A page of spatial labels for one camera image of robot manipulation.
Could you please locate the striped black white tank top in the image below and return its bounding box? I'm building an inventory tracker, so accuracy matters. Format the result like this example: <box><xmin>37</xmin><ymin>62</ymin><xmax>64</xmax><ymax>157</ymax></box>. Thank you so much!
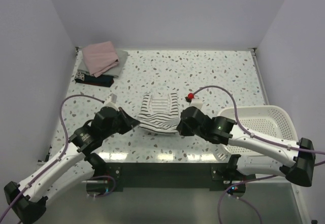
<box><xmin>137</xmin><ymin>92</ymin><xmax>180</xmax><ymax>135</ymax></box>

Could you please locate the pink tank top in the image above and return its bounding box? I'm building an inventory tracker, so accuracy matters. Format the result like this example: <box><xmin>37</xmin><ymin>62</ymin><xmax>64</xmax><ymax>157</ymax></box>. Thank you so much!
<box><xmin>82</xmin><ymin>41</ymin><xmax>119</xmax><ymax>77</ymax></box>

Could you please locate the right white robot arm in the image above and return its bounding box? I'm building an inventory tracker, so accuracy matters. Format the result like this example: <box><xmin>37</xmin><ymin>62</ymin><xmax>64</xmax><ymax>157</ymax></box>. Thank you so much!
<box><xmin>177</xmin><ymin>107</ymin><xmax>315</xmax><ymax>187</ymax></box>

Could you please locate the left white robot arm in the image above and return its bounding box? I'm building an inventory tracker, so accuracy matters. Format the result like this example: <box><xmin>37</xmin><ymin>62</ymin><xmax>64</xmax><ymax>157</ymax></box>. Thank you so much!
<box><xmin>4</xmin><ymin>106</ymin><xmax>140</xmax><ymax>223</ymax></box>

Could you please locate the folded dark tank top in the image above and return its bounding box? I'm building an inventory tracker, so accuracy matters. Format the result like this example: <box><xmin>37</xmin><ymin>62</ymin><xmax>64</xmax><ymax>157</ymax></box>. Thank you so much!
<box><xmin>74</xmin><ymin>72</ymin><xmax>114</xmax><ymax>87</ymax></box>

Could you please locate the folded grey tank top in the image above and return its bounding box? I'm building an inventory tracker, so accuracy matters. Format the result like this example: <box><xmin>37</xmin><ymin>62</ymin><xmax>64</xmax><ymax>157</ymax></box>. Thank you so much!
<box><xmin>77</xmin><ymin>49</ymin><xmax>128</xmax><ymax>78</ymax></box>

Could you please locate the white perforated laundry basket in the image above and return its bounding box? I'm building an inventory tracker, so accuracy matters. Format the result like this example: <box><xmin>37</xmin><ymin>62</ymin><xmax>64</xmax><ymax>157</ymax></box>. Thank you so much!
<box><xmin>217</xmin><ymin>105</ymin><xmax>298</xmax><ymax>158</ymax></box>

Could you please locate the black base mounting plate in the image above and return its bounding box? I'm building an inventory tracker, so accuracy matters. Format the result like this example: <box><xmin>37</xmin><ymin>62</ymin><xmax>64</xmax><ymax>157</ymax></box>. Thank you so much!
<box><xmin>86</xmin><ymin>163</ymin><xmax>255</xmax><ymax>195</ymax></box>

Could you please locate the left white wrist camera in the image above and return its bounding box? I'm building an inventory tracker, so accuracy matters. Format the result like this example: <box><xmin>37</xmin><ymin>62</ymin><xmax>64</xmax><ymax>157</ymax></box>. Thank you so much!
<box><xmin>103</xmin><ymin>93</ymin><xmax>118</xmax><ymax>110</ymax></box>

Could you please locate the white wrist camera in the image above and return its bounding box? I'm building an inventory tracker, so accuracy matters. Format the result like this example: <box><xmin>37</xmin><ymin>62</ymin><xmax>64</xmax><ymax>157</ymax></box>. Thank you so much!
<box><xmin>103</xmin><ymin>93</ymin><xmax>118</xmax><ymax>110</ymax></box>
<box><xmin>185</xmin><ymin>93</ymin><xmax>203</xmax><ymax>110</ymax></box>

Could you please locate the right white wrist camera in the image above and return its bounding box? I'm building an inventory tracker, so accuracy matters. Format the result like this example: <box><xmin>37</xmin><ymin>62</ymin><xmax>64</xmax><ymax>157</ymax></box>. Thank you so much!
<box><xmin>185</xmin><ymin>93</ymin><xmax>203</xmax><ymax>110</ymax></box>

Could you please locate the aluminium frame rail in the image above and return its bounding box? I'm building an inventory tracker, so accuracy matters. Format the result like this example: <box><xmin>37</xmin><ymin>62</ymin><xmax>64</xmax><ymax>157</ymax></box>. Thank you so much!
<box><xmin>38</xmin><ymin>157</ymin><xmax>305</xmax><ymax>224</ymax></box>

